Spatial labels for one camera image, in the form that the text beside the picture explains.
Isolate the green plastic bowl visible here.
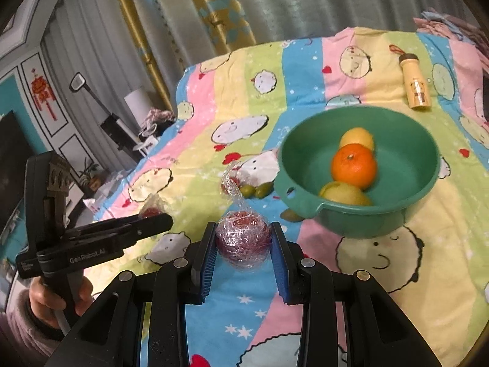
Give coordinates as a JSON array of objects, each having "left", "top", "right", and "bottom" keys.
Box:
[{"left": 274, "top": 105, "right": 441, "bottom": 239}]

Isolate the plastic red fruit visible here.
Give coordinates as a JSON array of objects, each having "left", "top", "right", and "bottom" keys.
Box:
[{"left": 215, "top": 209, "right": 272, "bottom": 269}]

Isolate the grey and yellow curtain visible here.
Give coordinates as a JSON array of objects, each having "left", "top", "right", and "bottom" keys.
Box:
[{"left": 41, "top": 0, "right": 469, "bottom": 169}]

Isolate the yellow lemon far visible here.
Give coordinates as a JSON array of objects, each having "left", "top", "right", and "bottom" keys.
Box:
[{"left": 339, "top": 127, "right": 375, "bottom": 152}]

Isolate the orange tangerine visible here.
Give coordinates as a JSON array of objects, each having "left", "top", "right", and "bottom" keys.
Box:
[{"left": 331, "top": 144, "right": 378, "bottom": 190}]

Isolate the yellow lemon near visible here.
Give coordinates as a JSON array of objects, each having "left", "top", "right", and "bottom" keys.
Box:
[{"left": 318, "top": 181, "right": 372, "bottom": 206}]

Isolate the red chinese knot decoration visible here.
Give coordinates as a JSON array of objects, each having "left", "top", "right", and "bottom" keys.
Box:
[{"left": 31, "top": 69, "right": 57, "bottom": 121}]

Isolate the colourful cartoon blanket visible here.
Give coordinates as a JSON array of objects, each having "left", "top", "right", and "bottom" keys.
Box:
[{"left": 88, "top": 28, "right": 488, "bottom": 366}]

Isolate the beige bear bottle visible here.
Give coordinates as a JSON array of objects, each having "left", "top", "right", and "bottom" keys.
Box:
[{"left": 389, "top": 44, "right": 431, "bottom": 109}]

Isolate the black television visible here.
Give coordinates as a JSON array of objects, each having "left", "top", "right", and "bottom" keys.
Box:
[{"left": 0, "top": 111, "right": 34, "bottom": 230}]

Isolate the left hand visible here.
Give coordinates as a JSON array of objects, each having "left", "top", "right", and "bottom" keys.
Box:
[{"left": 29, "top": 277, "right": 93, "bottom": 329}]

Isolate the small green fruit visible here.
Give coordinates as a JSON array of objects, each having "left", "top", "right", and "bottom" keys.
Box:
[
  {"left": 240, "top": 185, "right": 255, "bottom": 199},
  {"left": 280, "top": 209, "right": 304, "bottom": 223},
  {"left": 255, "top": 181, "right": 274, "bottom": 199}
]

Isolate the yellow lemon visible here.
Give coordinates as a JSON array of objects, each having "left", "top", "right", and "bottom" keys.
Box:
[
  {"left": 318, "top": 181, "right": 372, "bottom": 206},
  {"left": 339, "top": 127, "right": 375, "bottom": 152}
]

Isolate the pile of folded clothes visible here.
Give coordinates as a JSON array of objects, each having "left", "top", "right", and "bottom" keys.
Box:
[{"left": 413, "top": 8, "right": 488, "bottom": 45}]

